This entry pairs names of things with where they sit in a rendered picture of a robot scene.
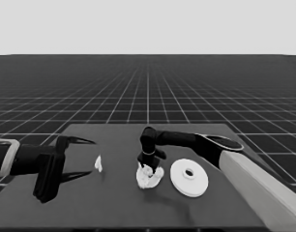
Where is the large thick white disc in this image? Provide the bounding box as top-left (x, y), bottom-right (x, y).
top-left (169, 158), bottom-right (210, 198)

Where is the small white T-shaped piece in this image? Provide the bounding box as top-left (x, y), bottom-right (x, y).
top-left (94, 155), bottom-right (104, 173)

